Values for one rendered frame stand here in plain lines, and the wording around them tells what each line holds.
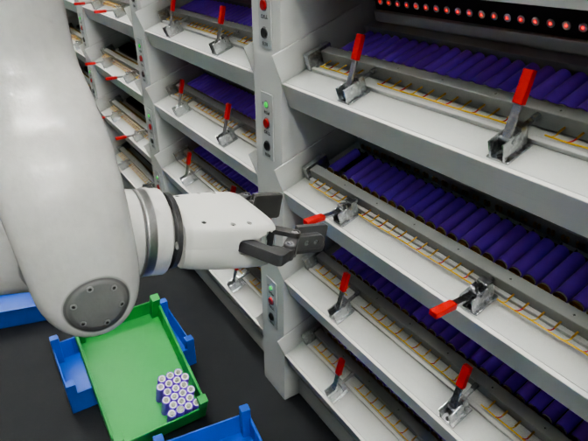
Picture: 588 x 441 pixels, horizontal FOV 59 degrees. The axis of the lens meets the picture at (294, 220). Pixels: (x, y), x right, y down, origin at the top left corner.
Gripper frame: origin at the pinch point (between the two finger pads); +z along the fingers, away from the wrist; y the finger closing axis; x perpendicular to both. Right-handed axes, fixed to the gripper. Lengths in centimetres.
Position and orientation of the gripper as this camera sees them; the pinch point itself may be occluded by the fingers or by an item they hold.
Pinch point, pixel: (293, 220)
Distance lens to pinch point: 59.5
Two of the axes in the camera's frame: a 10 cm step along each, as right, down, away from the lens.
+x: 1.8, -9.2, -3.6
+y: 5.4, 4.0, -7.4
